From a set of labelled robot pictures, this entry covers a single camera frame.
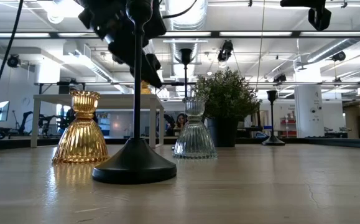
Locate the black cone weight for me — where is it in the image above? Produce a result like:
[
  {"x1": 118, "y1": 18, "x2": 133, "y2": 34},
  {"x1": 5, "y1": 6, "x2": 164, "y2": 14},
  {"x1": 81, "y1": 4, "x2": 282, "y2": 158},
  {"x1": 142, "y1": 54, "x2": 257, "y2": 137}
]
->
[{"x1": 91, "y1": 0, "x2": 178, "y2": 185}]

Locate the clear ribbed glass candle holder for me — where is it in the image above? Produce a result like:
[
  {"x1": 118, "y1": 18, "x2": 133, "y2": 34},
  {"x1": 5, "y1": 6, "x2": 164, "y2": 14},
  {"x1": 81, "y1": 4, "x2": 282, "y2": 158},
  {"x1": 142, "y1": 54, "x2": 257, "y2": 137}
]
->
[{"x1": 172, "y1": 96, "x2": 218, "y2": 160}]

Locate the green potted plant black pot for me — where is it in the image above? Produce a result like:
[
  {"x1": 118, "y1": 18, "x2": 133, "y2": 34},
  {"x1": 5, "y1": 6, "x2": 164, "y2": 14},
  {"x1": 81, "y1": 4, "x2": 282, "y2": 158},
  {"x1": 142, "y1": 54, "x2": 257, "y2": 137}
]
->
[{"x1": 193, "y1": 67, "x2": 261, "y2": 148}]

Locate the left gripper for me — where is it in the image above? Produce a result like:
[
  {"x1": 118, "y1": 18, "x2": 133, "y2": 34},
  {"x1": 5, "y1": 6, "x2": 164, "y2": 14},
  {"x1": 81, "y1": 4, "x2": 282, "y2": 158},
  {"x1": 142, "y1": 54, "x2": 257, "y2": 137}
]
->
[{"x1": 75, "y1": 0, "x2": 167, "y2": 89}]

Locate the black ceiling spotlight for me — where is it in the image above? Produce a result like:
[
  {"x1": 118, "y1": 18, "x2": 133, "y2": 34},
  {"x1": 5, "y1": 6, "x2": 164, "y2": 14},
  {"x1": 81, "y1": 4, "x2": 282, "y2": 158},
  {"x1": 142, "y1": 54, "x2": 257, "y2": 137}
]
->
[
  {"x1": 331, "y1": 50, "x2": 347, "y2": 62},
  {"x1": 272, "y1": 73, "x2": 288, "y2": 84},
  {"x1": 216, "y1": 39, "x2": 234, "y2": 62},
  {"x1": 6, "y1": 54, "x2": 21, "y2": 68}
]

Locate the black metal candlestick holder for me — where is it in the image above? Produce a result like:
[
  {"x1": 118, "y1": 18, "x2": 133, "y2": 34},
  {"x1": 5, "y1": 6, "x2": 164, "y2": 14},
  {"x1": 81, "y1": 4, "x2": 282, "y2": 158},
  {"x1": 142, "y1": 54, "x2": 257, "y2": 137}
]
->
[
  {"x1": 179, "y1": 48, "x2": 193, "y2": 100},
  {"x1": 261, "y1": 90, "x2": 286, "y2": 146}
]

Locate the amber ribbed glass candle holder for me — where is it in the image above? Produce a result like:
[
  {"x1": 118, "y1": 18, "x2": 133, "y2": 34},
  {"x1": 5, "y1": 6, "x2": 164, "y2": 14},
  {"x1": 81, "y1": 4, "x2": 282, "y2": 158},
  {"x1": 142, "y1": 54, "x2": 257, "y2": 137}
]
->
[
  {"x1": 139, "y1": 80, "x2": 153, "y2": 95},
  {"x1": 52, "y1": 89, "x2": 109, "y2": 165}
]

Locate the white perforated metal shelf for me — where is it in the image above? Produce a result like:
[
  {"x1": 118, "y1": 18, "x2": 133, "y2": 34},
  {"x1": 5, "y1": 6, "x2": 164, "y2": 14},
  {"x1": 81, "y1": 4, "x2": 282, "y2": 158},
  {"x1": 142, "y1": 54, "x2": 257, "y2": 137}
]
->
[{"x1": 30, "y1": 93, "x2": 165, "y2": 149}]

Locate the round ceiling ventilation duct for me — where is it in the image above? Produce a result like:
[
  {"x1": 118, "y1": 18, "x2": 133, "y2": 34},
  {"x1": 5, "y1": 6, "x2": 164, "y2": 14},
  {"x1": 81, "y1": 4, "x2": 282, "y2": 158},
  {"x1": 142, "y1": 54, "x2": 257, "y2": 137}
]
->
[{"x1": 164, "y1": 0, "x2": 208, "y2": 63}]

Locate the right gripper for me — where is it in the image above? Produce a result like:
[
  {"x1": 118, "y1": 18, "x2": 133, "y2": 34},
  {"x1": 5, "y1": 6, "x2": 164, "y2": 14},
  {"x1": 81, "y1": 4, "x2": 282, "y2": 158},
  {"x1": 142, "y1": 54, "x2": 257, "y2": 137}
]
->
[{"x1": 280, "y1": 0, "x2": 333, "y2": 32}]

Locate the white round pillar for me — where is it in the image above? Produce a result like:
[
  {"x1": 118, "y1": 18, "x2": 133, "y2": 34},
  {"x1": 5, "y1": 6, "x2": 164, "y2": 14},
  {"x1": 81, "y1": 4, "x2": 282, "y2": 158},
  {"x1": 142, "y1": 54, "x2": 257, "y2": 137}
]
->
[{"x1": 293, "y1": 85, "x2": 324, "y2": 139}]

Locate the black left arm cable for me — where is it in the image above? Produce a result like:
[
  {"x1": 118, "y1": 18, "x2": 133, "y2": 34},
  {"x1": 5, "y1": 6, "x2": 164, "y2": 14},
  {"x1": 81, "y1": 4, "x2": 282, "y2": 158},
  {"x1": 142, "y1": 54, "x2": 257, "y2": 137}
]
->
[{"x1": 0, "y1": 0, "x2": 24, "y2": 125}]

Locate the red storage shelf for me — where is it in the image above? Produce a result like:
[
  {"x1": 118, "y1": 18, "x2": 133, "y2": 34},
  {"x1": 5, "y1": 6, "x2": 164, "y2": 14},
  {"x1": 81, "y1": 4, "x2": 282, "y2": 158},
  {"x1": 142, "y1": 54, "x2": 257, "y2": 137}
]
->
[{"x1": 280, "y1": 116, "x2": 298, "y2": 138}]

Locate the small background monitor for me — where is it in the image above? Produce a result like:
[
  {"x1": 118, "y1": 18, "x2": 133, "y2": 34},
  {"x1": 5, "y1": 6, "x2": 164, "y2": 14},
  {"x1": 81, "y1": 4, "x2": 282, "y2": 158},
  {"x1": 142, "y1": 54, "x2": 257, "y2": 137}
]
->
[{"x1": 0, "y1": 100, "x2": 11, "y2": 123}]

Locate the person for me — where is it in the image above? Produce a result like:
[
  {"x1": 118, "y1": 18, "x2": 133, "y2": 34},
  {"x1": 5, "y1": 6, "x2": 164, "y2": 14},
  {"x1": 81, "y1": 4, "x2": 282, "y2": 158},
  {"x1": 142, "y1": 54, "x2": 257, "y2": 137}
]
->
[{"x1": 173, "y1": 113, "x2": 188, "y2": 133}]

